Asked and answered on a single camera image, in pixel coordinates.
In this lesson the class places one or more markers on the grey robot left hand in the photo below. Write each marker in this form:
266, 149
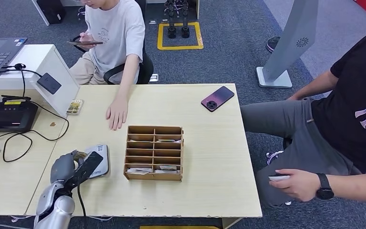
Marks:
62, 169

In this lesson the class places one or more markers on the person's right hand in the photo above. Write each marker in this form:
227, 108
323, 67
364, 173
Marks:
87, 36

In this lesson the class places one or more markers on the person's left hand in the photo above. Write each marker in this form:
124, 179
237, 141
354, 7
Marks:
299, 186
117, 112

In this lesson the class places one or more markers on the dark handheld smartphone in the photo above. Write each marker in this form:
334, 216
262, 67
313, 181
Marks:
75, 42

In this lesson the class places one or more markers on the white oval remote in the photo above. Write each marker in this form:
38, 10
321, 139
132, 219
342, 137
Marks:
279, 178

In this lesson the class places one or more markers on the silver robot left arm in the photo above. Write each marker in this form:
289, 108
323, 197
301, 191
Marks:
55, 208

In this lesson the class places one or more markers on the person's left forearm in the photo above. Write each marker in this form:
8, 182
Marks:
127, 77
359, 188

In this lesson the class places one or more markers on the person's right forearm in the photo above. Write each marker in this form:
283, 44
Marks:
315, 85

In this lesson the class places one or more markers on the person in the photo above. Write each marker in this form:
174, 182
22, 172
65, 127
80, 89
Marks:
350, 101
116, 28

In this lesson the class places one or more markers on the grey card reader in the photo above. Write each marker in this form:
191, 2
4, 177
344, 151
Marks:
104, 156

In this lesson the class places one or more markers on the dark card in organizer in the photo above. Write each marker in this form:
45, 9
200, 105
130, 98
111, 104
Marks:
167, 141

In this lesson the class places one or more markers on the white card in organizer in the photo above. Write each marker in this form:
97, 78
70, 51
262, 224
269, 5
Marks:
137, 172

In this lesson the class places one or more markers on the wooden card organizer box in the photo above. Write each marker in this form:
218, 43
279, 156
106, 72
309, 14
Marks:
153, 178

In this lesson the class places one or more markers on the printed card in organizer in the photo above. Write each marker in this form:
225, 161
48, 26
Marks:
167, 169

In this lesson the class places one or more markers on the black wristwatch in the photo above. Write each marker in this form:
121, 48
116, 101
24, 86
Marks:
324, 189

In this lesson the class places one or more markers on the chrome chair caster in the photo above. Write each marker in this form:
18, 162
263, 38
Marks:
273, 155

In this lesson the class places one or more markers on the black computer case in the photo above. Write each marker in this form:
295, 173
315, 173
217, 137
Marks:
52, 11

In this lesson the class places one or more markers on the silver floor plate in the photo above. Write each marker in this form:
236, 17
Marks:
153, 77

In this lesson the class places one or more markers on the black office chair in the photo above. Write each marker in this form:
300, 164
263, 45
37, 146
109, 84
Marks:
146, 69

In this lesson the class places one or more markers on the white counter block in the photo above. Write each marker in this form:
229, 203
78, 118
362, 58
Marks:
36, 60

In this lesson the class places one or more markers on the black square pad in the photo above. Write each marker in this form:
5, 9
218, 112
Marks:
48, 83

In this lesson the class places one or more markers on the black desktop terminal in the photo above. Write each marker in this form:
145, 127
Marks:
11, 118

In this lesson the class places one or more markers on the wooden table leg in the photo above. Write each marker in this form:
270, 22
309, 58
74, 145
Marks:
230, 222

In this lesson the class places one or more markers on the black robot leg stand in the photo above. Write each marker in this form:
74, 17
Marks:
171, 31
185, 31

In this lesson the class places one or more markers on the purple smartphone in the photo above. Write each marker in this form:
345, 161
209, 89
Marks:
217, 98

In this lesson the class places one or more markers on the dark round floor object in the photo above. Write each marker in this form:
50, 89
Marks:
271, 44

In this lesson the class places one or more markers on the grey kiosk stand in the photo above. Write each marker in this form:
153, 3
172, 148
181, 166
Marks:
292, 41

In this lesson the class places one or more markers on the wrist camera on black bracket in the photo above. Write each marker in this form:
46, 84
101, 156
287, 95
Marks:
90, 164

